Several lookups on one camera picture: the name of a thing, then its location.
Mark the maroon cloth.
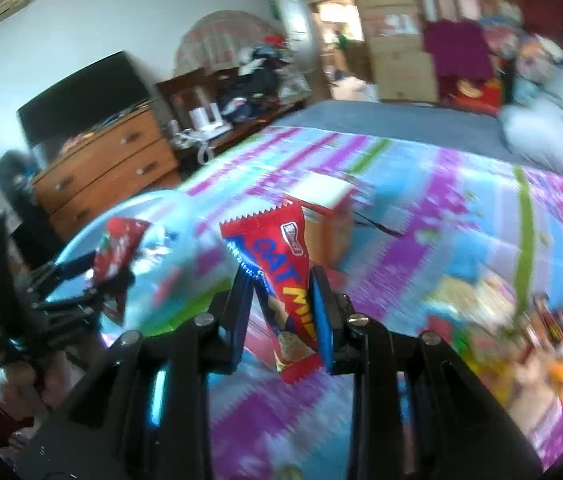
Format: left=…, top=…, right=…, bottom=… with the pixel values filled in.
left=424, top=20, right=495, bottom=81

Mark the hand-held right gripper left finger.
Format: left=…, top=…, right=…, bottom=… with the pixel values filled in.
left=16, top=267, right=262, bottom=480

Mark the grey blue bed sheet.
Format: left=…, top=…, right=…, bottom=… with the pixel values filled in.
left=272, top=100, right=517, bottom=166

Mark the pile of dark clothes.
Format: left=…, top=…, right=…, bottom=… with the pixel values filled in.
left=216, top=35, right=307, bottom=116

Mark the red oat snack packet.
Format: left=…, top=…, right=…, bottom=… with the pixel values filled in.
left=219, top=195, right=327, bottom=386

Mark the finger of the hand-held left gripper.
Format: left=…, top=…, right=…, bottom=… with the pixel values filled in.
left=32, top=282, right=130, bottom=326
left=36, top=252, right=135, bottom=291

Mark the wooden dresser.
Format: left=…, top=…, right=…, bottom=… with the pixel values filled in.
left=32, top=102, right=182, bottom=243

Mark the black television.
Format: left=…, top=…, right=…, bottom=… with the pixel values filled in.
left=16, top=51, right=155, bottom=153

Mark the white router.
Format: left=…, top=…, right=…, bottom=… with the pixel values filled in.
left=189, top=102, right=227, bottom=136

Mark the small dark red snack packet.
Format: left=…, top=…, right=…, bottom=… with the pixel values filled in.
left=92, top=217, right=152, bottom=326

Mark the dark wooden chair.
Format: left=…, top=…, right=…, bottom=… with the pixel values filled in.
left=156, top=65, right=307, bottom=161

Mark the red gift box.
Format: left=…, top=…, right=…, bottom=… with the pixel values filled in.
left=441, top=75, right=505, bottom=108

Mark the pale green-edged snack packet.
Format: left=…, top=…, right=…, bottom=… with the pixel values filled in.
left=429, top=277, right=517, bottom=326

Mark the light blue plastic basin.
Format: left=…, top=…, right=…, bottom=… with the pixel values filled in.
left=56, top=187, right=242, bottom=338

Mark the round pink plaid cushion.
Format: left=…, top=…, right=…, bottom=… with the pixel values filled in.
left=174, top=10, right=282, bottom=81

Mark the white box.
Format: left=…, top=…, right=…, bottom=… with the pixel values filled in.
left=289, top=172, right=357, bottom=211

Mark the large cardboard box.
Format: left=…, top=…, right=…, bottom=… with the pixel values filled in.
left=369, top=50, right=439, bottom=103

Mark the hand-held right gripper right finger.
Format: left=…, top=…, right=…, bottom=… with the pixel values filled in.
left=309, top=265, right=545, bottom=480

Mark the orange box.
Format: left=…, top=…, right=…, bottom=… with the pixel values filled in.
left=301, top=205, right=357, bottom=266

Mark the pile of colourful clothes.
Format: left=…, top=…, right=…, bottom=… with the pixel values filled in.
left=481, top=0, right=563, bottom=106

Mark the person's left hand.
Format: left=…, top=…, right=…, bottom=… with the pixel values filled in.
left=0, top=355, right=70, bottom=418

